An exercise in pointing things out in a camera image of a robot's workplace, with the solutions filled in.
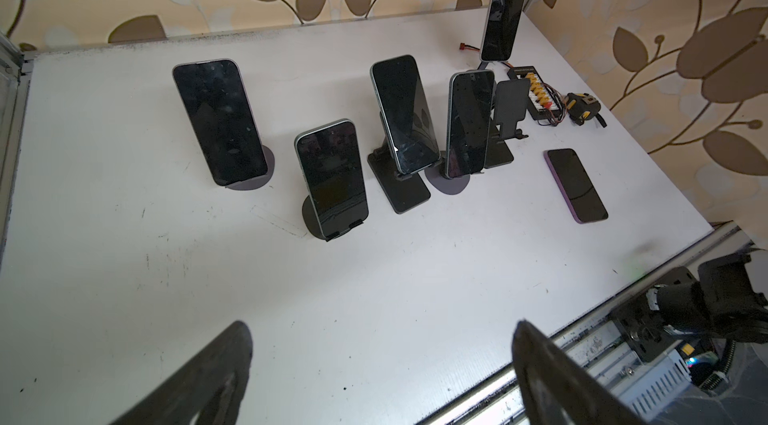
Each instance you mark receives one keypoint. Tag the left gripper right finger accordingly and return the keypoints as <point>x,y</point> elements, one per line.
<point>555,389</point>

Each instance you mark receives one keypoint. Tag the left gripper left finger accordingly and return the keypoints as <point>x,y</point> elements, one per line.
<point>207,389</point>

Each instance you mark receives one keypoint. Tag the rear tall black phone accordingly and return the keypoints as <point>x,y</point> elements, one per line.
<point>501,28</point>

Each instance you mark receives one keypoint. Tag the black centre phone stand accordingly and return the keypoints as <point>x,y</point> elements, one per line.
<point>404,192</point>

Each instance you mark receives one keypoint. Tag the black yellow tape measure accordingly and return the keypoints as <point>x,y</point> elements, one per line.
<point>583,107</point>

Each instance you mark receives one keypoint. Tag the black folding phone stand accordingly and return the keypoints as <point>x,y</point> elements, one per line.
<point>509,108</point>

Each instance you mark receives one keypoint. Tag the purple edged black phone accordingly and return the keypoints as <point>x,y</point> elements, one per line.
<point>575,185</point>

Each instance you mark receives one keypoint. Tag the centre black phone with label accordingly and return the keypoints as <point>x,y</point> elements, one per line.
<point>405,113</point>

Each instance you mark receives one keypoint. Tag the black charger board yellow plugs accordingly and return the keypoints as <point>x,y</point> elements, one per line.
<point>545,103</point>

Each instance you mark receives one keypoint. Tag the grey round phone stand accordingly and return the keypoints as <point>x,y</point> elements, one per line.
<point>260,181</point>

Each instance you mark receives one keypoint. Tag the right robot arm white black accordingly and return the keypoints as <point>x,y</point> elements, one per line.
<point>719,302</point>

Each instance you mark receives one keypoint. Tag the round stand of phone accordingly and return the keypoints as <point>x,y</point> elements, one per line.
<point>446,185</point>
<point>310,219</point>

